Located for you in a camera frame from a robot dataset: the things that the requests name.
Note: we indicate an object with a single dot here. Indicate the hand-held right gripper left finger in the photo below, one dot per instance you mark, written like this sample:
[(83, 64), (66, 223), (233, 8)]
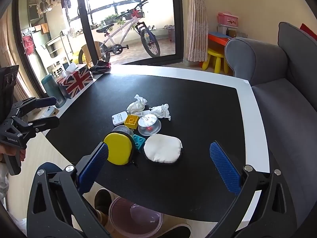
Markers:
[(95, 167)]

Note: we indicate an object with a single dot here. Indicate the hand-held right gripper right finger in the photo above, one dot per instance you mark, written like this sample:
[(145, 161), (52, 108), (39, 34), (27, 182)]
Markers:
[(224, 169)]

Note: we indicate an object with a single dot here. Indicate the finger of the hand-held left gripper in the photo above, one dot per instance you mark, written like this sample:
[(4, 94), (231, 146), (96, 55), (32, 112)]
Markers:
[(45, 101), (47, 122)]

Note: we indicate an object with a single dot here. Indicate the yellow round zip pouch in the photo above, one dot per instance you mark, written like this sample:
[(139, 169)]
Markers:
[(118, 148)]

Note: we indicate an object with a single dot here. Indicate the clear plastic dome lid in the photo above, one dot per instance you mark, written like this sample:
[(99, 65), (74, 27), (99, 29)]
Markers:
[(122, 129)]

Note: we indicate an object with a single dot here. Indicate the teal toy brick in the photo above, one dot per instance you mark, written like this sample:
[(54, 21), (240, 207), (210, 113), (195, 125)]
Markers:
[(138, 141)]

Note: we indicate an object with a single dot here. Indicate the small white green packet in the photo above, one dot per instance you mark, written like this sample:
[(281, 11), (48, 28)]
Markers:
[(118, 118)]

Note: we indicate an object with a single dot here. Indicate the pink translucent plastic bin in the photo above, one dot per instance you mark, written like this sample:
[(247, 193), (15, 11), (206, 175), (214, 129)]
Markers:
[(123, 215)]

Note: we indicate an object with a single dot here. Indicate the yellow toy brick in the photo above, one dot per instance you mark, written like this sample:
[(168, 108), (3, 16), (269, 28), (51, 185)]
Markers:
[(130, 122)]

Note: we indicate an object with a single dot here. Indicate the white round zip pouch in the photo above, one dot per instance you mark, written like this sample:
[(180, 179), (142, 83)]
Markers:
[(162, 148)]

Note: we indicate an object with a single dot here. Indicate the person's left hand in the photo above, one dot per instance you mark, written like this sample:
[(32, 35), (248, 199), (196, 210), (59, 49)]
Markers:
[(12, 151)]

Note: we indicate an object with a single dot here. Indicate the teal water bottle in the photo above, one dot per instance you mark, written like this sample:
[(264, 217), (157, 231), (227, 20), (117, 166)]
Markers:
[(52, 89)]

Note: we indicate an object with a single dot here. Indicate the dark furry slipper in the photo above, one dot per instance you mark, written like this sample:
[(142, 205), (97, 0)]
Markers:
[(102, 200)]

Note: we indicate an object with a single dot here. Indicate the flag print tissue box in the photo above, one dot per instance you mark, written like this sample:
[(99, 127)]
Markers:
[(76, 80)]

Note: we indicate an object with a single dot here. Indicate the red bag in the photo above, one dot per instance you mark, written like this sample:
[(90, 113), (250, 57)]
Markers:
[(27, 44)]

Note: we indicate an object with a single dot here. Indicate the white shelf rack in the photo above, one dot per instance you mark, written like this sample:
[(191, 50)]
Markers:
[(59, 52)]

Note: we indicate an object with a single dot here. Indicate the black and red tool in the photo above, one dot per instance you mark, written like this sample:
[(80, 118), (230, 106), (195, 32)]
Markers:
[(99, 68)]

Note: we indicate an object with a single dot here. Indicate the brown cardboard sheet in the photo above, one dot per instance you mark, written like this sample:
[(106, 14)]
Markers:
[(89, 52)]

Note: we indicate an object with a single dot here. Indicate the clear round plastic container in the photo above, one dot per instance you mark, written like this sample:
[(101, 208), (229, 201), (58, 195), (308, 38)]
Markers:
[(148, 124)]

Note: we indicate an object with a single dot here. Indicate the white long narrow box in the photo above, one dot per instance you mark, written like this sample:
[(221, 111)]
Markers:
[(144, 113)]

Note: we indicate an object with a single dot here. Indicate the crumpled white tissue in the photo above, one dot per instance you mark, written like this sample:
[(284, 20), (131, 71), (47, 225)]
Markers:
[(136, 105), (161, 111)]

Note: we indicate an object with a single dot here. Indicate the grey sofa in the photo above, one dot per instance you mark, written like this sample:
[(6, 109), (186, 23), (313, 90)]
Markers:
[(284, 109)]

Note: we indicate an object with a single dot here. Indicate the white bicycle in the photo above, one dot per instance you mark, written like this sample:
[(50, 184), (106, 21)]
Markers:
[(123, 33)]

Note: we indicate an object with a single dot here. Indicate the row of potted plants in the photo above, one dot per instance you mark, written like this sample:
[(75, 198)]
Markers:
[(110, 19)]

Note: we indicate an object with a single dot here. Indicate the white table with black top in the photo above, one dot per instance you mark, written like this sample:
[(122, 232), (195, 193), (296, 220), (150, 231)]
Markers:
[(173, 70)]

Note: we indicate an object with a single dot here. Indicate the yellow plastic stool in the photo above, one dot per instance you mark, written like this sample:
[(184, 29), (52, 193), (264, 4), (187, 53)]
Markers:
[(215, 53)]

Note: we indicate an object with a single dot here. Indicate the orange children's table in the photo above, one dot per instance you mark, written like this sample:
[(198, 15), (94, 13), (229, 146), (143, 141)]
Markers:
[(218, 39)]

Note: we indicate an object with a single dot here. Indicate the white storage box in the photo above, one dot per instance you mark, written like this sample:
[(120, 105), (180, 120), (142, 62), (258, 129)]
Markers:
[(223, 28)]

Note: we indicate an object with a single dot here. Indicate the patterned curtain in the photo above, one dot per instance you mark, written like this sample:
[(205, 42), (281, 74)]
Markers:
[(197, 22)]

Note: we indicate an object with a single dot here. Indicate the pink storage box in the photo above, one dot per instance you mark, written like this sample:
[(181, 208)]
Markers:
[(227, 19)]

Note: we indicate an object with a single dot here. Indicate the red cushion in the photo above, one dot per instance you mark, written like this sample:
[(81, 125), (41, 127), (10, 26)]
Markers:
[(308, 31)]

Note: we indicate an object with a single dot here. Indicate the black sliding door frame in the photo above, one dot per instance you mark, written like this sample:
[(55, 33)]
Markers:
[(178, 17)]

